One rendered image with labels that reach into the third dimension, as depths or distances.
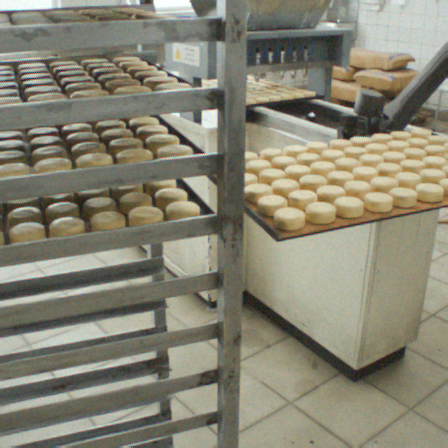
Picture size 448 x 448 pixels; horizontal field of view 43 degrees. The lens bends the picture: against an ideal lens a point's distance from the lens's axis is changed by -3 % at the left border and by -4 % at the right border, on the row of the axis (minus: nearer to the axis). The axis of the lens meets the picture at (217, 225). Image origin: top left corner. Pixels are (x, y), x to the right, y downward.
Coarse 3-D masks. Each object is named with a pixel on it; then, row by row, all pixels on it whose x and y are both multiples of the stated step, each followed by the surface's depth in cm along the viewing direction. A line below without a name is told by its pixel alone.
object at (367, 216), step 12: (252, 204) 102; (288, 204) 102; (420, 204) 100; (432, 204) 100; (444, 204) 100; (264, 216) 98; (336, 216) 97; (360, 216) 96; (372, 216) 96; (384, 216) 96; (276, 228) 93; (300, 228) 93; (312, 228) 93; (324, 228) 92
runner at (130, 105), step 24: (96, 96) 70; (120, 96) 71; (144, 96) 72; (168, 96) 73; (192, 96) 74; (216, 96) 76; (0, 120) 67; (24, 120) 68; (48, 120) 69; (72, 120) 70; (96, 120) 71
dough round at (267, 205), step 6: (264, 198) 99; (270, 198) 99; (276, 198) 99; (282, 198) 99; (258, 204) 98; (264, 204) 97; (270, 204) 97; (276, 204) 97; (282, 204) 97; (258, 210) 99; (264, 210) 97; (270, 210) 97; (276, 210) 97; (270, 216) 97
